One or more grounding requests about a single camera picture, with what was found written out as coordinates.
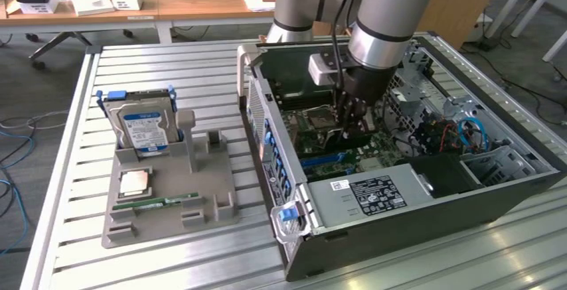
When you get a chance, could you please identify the white floor box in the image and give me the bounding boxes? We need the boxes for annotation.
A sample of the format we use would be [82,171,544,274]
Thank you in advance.
[472,13,496,44]

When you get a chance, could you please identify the grey power supply unit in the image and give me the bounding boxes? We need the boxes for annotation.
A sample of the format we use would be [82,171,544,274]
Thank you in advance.
[304,165,433,236]

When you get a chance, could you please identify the silver chipset heat sink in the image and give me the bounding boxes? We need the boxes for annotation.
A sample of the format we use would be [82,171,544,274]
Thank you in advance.
[358,159,387,172]

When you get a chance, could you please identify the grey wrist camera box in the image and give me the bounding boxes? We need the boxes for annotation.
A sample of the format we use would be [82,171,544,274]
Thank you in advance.
[308,53,352,86]

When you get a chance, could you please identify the small metal disk bay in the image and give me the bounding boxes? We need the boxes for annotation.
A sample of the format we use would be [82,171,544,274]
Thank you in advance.
[459,144,537,188]

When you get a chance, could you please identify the grey floor cable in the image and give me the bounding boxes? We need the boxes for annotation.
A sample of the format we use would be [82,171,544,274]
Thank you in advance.
[0,109,70,131]

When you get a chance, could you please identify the hard disk with blue rails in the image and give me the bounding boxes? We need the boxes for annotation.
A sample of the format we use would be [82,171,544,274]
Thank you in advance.
[101,85,185,158]

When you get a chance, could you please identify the green Dell motherboard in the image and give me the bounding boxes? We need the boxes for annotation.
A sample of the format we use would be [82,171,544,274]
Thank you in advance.
[270,82,401,184]

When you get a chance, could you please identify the white box with label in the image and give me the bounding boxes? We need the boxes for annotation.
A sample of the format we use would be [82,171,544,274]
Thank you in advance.
[109,0,145,11]

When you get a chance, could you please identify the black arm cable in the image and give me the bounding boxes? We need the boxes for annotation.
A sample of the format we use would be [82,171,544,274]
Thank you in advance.
[329,0,357,90]

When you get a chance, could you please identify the black chair base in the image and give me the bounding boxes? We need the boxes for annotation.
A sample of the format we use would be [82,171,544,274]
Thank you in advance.
[24,30,136,70]

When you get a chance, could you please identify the silver CPU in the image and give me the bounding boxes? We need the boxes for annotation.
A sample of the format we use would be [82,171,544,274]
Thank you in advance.
[118,170,150,198]

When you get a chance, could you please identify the open white cardboard box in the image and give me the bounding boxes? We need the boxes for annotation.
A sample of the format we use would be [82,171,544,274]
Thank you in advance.
[69,0,117,17]

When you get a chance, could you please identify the blue expansion slot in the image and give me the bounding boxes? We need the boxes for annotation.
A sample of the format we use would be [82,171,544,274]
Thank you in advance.
[298,152,353,169]

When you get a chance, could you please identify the grey parts rack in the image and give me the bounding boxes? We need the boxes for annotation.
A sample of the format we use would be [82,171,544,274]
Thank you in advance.
[100,109,242,250]

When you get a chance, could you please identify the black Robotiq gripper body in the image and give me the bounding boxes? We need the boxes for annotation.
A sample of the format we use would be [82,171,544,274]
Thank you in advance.
[342,66,397,106]

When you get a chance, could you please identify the blue wire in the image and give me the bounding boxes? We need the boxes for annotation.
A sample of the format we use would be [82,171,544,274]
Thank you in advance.
[457,118,492,154]

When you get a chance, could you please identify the white box with black lid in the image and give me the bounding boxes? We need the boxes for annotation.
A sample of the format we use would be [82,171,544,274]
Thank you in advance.
[12,0,61,15]

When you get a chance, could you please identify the tall metal disk bay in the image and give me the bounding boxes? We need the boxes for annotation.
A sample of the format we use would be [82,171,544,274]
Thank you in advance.
[381,69,451,158]

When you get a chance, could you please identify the open black PC case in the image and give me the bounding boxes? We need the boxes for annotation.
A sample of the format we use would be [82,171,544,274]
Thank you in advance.
[236,31,560,283]

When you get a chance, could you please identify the blue floor cable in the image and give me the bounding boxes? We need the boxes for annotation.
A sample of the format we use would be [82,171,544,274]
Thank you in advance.
[0,130,36,256]

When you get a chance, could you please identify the blue case release latch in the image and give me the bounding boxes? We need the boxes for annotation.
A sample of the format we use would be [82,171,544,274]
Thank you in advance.
[280,206,298,224]

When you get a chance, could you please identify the CPU socket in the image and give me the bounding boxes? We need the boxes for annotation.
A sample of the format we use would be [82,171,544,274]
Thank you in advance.
[301,107,340,132]

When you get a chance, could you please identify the red wire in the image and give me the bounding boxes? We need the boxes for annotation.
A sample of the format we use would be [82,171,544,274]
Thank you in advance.
[441,121,461,153]

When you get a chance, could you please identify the wooden cabinet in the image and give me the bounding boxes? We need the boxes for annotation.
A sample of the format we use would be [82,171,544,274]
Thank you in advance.
[415,0,508,49]

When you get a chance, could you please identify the white desk frame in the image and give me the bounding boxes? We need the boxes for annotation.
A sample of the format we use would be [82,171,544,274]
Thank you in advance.
[481,0,567,64]

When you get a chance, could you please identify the wooden desk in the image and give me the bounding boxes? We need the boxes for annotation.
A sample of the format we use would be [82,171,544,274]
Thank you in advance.
[0,0,401,35]

